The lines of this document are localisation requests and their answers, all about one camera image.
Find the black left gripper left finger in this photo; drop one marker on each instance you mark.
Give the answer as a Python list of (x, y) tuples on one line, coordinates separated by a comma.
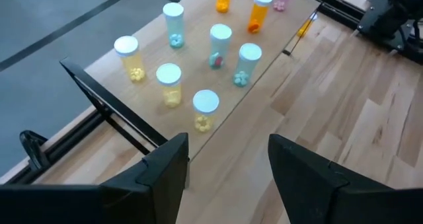
[(155, 194)]

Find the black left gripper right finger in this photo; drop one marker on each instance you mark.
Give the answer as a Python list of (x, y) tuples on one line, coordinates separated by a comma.
[(310, 194)]

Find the teal bottle with red pill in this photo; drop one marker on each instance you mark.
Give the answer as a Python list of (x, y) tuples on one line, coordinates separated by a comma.
[(218, 49)]

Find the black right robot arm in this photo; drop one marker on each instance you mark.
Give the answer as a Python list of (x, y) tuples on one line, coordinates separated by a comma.
[(390, 16)]

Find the wooden shelf with black legs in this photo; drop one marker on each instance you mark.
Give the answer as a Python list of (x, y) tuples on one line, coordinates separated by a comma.
[(148, 95)]

